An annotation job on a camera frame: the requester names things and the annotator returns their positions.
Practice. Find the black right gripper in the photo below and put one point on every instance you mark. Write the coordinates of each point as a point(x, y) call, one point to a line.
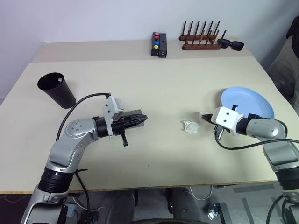
point(219, 132)

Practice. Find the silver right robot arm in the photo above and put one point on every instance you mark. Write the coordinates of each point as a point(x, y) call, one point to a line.
point(264, 130)

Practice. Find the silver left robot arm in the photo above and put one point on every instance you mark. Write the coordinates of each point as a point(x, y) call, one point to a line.
point(70, 149)

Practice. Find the brown wooden peg rack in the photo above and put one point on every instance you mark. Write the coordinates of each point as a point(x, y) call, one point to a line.
point(201, 47)

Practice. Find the black plastic cup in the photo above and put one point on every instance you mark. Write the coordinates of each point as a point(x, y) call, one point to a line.
point(60, 98)

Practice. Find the black sunglasses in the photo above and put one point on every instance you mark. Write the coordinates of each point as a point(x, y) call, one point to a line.
point(237, 45)

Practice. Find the black and white marker pen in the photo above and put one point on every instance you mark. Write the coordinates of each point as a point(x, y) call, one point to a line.
point(60, 80)

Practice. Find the black box with coloured buttons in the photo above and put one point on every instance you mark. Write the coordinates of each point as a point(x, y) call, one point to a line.
point(155, 53)

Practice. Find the dark rounded shape under table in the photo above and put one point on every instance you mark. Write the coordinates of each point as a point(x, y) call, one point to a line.
point(182, 203)

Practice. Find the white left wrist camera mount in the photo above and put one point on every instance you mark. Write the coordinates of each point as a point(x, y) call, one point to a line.
point(109, 109)

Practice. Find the blue plate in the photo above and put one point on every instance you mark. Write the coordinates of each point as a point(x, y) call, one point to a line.
point(247, 100)

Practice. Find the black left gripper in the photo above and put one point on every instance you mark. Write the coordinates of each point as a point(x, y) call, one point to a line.
point(118, 127)

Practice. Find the black metal floor stand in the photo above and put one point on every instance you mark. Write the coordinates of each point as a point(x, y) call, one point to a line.
point(218, 211)

